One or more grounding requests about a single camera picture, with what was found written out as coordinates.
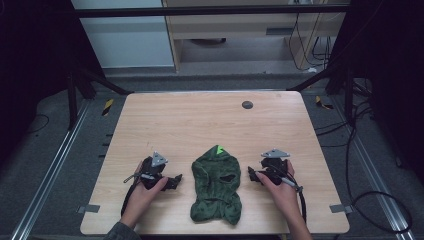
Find light wooden desk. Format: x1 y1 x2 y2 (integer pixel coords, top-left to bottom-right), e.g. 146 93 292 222
161 0 352 73

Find black curtain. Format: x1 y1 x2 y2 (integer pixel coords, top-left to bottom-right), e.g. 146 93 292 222
0 0 104 168
328 0 424 188

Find black horizontal frame bar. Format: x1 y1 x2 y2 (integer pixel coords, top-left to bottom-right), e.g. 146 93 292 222
71 4 350 19

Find black metal stand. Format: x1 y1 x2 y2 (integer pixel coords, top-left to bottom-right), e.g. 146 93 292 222
287 61 356 125
65 64 135 132

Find left hand-held gripper cable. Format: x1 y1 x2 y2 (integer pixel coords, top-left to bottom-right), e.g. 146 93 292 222
120 172 156 218

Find metal floor rail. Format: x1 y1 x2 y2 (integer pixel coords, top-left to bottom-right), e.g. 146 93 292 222
11 99 92 240
332 95 417 240

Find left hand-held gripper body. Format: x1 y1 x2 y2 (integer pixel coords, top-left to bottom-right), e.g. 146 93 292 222
138 151 169 191

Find person's right hand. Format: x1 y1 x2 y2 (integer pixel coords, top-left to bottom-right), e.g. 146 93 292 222
254 159 303 223

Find yellow black striped tape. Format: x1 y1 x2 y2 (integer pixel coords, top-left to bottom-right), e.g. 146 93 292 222
101 98 115 117
314 95 335 111

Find grey tape strip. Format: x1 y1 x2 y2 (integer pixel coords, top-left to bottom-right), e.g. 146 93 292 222
76 203 101 215
329 203 354 215

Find hanging black cables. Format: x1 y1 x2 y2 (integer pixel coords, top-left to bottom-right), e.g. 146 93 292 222
287 12 335 73

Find hand-held gripper cable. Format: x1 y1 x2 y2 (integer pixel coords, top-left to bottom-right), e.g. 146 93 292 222
120 172 156 218
279 175 308 224

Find thin black floor cable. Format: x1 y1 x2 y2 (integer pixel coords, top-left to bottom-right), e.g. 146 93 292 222
27 113 51 135

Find person's left hand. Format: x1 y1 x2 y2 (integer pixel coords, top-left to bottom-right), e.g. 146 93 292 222
120 161 170 230

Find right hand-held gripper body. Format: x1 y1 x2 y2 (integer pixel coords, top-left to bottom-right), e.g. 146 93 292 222
260 148 291 186

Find right hand-held gripper cable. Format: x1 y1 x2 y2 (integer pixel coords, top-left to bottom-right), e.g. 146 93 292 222
279 175 308 224

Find black looped floor cable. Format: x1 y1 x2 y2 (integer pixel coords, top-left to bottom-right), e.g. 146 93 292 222
313 96 414 235

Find white cabinet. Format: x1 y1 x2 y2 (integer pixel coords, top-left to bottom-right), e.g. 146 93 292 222
70 0 176 70

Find green fleece hooded garment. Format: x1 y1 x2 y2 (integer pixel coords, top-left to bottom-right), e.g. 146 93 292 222
190 144 243 226

